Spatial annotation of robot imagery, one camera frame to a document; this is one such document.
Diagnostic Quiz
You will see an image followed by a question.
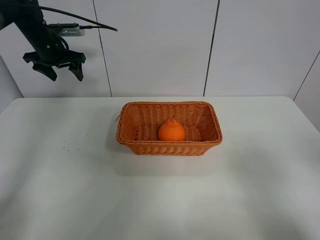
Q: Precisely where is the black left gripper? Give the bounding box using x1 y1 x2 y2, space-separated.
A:
22 37 86 81

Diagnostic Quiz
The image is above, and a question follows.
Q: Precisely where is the orange with stem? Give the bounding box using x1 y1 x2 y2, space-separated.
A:
158 117 186 142

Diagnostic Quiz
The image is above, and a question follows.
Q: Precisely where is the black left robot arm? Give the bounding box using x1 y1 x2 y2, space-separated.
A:
0 0 86 82

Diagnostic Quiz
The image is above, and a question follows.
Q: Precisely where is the black camera cable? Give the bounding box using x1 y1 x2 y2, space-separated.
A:
39 5 119 32

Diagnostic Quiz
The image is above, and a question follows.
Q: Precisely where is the orange wicker basket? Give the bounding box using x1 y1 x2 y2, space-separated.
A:
116 101 223 156

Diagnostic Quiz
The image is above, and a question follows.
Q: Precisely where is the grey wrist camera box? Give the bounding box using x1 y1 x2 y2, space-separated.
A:
47 23 85 37

